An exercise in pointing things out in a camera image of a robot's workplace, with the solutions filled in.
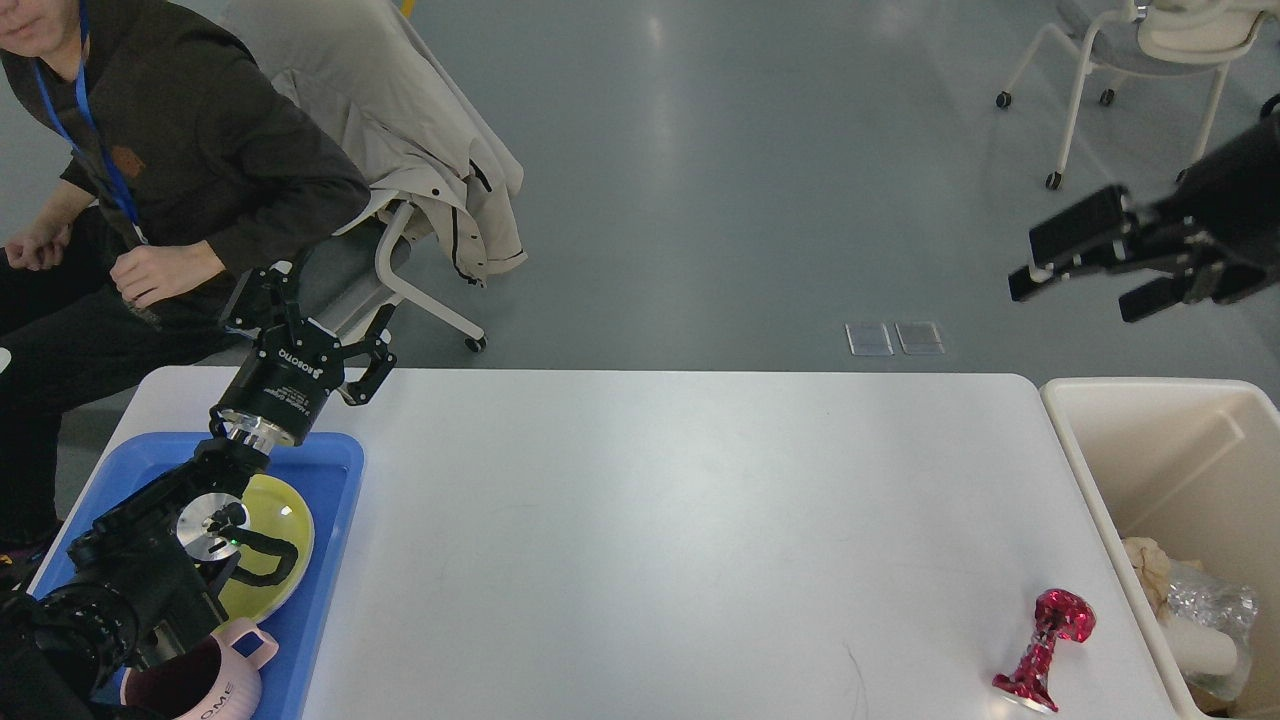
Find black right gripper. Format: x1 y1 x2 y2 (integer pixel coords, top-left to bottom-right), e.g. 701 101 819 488
1007 101 1279 323

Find white paper cup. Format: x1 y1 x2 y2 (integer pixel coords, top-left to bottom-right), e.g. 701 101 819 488
1160 616 1240 676

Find silver foil bag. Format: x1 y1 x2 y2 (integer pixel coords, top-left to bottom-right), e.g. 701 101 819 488
1169 561 1260 702

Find white chair right background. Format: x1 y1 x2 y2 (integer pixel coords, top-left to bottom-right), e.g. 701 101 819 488
995 1 1277 191

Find yellow plastic plate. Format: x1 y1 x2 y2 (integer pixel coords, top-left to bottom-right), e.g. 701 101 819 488
219 474 315 624

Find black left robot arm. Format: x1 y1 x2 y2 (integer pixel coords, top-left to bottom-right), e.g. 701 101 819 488
3 261 396 719

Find white chair left background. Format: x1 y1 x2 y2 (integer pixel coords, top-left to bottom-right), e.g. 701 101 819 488
215 0 526 354

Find pink mug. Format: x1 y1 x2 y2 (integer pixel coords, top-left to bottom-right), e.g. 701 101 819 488
119 618 280 719

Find red foil wrapper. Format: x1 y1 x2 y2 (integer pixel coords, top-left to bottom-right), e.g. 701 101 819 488
991 588 1096 714

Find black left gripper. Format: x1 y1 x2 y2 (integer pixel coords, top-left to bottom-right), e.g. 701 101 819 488
210 249 397 447

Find white chair background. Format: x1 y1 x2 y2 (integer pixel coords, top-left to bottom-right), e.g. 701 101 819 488
215 0 526 354
995 1 1277 191

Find beige jacket on chair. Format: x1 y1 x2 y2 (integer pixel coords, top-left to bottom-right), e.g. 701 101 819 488
271 70 529 284

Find blue plastic tray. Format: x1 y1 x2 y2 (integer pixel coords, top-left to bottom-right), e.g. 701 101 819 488
29 432 364 719

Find white plastic bin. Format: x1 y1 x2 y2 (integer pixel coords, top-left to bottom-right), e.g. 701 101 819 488
1041 378 1279 719

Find seated person dark clothes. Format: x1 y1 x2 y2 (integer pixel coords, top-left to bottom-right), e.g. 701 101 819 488
1 1 370 591

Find blue lanyard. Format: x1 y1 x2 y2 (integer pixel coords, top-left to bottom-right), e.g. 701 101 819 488
33 0 148 246

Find brown paper ball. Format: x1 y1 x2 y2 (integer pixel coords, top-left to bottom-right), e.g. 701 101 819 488
1123 537 1172 623

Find person left hand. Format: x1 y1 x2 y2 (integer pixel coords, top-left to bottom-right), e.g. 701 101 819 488
109 241 225 309

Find person right hand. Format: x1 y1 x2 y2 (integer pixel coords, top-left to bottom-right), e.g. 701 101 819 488
4 223 70 272

